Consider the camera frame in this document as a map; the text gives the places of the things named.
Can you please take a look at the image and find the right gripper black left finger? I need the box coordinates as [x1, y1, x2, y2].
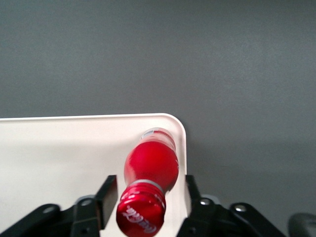
[0, 174, 118, 237]

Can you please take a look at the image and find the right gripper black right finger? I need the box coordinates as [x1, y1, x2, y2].
[177, 174, 287, 237]

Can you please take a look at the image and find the red coke bottle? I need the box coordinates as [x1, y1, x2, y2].
[116, 127, 180, 237]

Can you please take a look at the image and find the white rectangular tray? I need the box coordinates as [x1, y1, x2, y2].
[0, 113, 188, 237]

